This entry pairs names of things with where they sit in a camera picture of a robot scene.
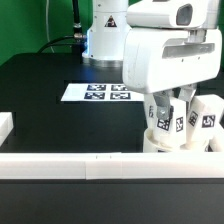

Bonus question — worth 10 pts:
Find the white right fence piece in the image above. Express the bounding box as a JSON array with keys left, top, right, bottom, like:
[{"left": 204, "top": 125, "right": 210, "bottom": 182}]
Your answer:
[{"left": 210, "top": 125, "right": 224, "bottom": 152}]

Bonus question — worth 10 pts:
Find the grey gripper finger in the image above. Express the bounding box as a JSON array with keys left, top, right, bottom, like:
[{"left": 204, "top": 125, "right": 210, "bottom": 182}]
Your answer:
[
  {"left": 178, "top": 84, "right": 197, "bottom": 105},
  {"left": 153, "top": 91, "right": 173, "bottom": 120}
]

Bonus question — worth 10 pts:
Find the white fiducial marker sheet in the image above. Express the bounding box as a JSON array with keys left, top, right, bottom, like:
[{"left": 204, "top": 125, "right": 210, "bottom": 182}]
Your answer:
[{"left": 61, "top": 83, "right": 144, "bottom": 102}]

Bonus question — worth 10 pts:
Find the white front fence bar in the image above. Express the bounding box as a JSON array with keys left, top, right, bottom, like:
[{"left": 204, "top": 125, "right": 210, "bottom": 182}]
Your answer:
[{"left": 0, "top": 152, "right": 224, "bottom": 180}]

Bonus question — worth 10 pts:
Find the thin white cable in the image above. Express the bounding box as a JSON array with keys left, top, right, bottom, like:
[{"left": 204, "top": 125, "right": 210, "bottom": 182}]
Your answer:
[{"left": 45, "top": 0, "right": 55, "bottom": 54}]

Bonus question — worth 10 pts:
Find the white round stool seat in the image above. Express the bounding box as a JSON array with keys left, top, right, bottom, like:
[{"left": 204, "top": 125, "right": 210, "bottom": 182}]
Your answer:
[{"left": 143, "top": 129, "right": 213, "bottom": 153}]

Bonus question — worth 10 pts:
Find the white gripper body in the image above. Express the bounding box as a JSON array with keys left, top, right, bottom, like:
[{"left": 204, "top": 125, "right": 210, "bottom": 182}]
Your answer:
[{"left": 122, "top": 28, "right": 222, "bottom": 94}]

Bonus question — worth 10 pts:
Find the white fence piece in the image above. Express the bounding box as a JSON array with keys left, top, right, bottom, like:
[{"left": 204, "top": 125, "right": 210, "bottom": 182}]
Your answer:
[
  {"left": 0, "top": 112, "right": 14, "bottom": 146},
  {"left": 210, "top": 125, "right": 224, "bottom": 152}
]

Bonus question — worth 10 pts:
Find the black thick cable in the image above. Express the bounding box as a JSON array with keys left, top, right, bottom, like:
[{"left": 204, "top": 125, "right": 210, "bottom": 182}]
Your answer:
[{"left": 37, "top": 0, "right": 88, "bottom": 54}]

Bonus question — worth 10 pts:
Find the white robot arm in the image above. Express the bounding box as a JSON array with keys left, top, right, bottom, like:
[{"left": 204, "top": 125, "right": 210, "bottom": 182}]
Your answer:
[{"left": 82, "top": 0, "right": 222, "bottom": 120}]

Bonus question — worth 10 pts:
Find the white left fence piece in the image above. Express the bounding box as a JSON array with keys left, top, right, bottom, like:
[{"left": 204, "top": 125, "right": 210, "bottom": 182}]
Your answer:
[{"left": 0, "top": 112, "right": 14, "bottom": 146}]

